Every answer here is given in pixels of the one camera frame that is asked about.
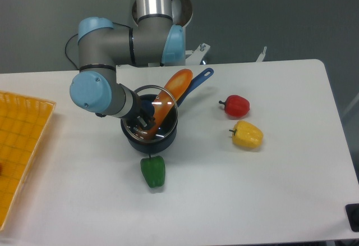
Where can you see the glass pot lid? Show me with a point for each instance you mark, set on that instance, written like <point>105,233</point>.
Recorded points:
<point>149,92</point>

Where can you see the orange bread loaf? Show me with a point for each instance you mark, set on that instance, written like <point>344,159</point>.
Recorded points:
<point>179,80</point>

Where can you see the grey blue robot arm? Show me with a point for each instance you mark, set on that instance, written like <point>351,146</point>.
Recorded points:
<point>102,47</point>

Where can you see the green bell pepper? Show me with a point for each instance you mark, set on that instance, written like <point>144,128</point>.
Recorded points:
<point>153,171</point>

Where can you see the dark blue saucepan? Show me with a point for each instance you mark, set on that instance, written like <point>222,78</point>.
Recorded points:
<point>161,145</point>

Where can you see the yellow plastic basket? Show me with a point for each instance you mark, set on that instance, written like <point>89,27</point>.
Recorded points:
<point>24,119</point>

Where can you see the yellow bell pepper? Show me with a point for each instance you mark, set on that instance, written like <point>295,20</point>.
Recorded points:
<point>245,134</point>

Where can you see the black corner object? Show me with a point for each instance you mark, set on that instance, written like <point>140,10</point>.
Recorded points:
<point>352,211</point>

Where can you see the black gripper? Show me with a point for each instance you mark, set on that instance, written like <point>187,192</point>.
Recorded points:
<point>142,112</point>

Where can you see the red bell pepper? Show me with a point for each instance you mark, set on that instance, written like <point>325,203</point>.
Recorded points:
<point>236,106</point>

